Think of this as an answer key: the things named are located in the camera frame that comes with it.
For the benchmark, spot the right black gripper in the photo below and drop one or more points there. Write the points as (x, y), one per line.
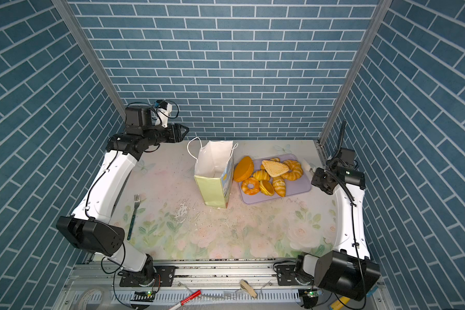
(316, 179)

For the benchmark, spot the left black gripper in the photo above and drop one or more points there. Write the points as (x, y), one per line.
(173, 133)

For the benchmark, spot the triangular toast slice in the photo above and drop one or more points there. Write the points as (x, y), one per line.
(274, 168)

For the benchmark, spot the white green paper bag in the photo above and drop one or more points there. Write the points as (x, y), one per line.
(213, 170)

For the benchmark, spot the small yellow egg tart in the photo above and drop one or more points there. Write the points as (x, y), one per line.
(267, 188)

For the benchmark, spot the small striped round bread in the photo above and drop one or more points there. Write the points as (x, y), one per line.
(261, 175)

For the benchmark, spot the round orange bun half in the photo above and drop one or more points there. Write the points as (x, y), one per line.
(244, 169)

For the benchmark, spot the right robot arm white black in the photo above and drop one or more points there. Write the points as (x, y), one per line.
(347, 270)

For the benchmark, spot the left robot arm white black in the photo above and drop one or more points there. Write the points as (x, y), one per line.
(88, 227)

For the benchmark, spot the lilac plastic tray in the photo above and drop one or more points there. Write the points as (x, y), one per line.
(272, 178)

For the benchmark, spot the long striped croissant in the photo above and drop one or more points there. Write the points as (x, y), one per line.
(279, 186)

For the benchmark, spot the glazed orange donut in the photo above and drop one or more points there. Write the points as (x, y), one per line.
(250, 186)

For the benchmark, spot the blue yellow toy wrench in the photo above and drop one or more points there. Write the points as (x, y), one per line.
(339, 304)

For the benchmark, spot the beige wooden piece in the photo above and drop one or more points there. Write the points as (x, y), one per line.
(248, 289)

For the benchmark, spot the red white marker pen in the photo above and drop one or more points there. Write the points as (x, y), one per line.
(185, 300)

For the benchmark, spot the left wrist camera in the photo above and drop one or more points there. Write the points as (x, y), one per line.
(163, 110)

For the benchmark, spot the green handled fork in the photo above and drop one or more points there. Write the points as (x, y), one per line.
(137, 202)

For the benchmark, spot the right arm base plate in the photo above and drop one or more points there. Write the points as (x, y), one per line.
(287, 276)

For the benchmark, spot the aluminium front rail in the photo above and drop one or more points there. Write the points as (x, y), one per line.
(202, 274)

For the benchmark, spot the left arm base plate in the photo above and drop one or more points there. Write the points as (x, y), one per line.
(154, 276)

